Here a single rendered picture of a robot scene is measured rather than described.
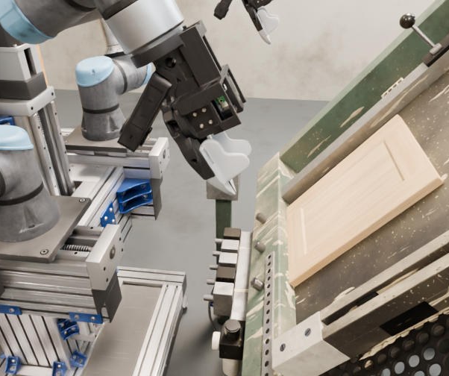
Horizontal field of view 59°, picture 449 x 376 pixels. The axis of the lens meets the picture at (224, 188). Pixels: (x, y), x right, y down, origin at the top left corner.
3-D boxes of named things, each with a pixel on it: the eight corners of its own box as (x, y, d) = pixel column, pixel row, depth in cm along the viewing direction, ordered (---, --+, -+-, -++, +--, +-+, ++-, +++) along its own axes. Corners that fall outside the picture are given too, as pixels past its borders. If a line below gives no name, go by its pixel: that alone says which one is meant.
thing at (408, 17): (433, 59, 101) (396, 23, 103) (447, 48, 99) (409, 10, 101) (432, 58, 97) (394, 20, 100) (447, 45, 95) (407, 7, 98)
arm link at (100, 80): (72, 104, 126) (63, 62, 119) (104, 92, 136) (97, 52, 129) (98, 113, 121) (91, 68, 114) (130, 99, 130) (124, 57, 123)
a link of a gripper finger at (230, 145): (265, 181, 52) (233, 121, 48) (225, 196, 54) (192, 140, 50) (266, 169, 54) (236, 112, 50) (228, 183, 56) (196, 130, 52)
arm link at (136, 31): (94, 27, 40) (121, 13, 47) (120, 68, 42) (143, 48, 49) (155, -11, 37) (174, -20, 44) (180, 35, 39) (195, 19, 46)
